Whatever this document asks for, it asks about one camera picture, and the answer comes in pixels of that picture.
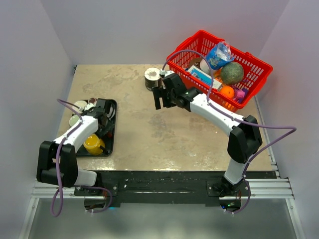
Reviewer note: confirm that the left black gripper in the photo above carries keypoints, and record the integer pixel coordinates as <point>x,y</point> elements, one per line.
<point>108,120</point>

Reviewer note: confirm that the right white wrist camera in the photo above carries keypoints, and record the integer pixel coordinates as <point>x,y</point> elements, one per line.
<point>164,73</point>

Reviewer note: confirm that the yellow mug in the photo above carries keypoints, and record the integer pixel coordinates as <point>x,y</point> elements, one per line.
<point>94,145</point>

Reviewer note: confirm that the orange fruit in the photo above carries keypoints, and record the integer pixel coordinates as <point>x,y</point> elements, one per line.
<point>228,91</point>

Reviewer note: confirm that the blue white snack bag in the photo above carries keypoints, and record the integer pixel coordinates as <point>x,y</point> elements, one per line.
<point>219,55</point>

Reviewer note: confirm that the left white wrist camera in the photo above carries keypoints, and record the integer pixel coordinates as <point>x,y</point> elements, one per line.
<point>87,107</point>

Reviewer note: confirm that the black labelled can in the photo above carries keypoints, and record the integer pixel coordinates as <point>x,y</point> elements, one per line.
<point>152,78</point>

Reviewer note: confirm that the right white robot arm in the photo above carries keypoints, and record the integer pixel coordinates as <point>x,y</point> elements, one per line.
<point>244,138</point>

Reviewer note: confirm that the pale green mug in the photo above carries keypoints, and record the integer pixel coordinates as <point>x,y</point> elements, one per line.
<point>73,120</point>

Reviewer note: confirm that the black plastic tray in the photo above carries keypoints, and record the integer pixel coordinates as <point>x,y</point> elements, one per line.
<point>109,142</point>

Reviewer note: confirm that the green melon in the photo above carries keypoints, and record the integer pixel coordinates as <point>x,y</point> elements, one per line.
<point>232,73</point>

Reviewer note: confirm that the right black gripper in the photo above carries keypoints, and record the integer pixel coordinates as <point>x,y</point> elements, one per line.
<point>157,93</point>

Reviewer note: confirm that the pale blue mug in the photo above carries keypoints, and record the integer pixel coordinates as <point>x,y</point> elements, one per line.
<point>112,111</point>

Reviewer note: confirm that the purple toy block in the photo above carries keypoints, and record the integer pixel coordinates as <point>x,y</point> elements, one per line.
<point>240,94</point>

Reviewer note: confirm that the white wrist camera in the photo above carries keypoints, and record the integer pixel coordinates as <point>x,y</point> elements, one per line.
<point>87,107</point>
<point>164,73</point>

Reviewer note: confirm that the brown floral mug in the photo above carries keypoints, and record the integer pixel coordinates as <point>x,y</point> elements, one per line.
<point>107,130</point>

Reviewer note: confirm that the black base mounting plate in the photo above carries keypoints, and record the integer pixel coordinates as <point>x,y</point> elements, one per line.
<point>160,187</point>

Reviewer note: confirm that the red plastic basket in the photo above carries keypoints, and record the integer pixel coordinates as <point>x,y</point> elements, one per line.
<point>256,71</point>

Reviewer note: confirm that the blue white box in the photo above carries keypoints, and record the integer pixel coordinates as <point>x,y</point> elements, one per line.
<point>205,78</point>

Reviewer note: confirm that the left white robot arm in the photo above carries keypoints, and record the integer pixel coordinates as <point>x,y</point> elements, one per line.
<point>57,159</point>

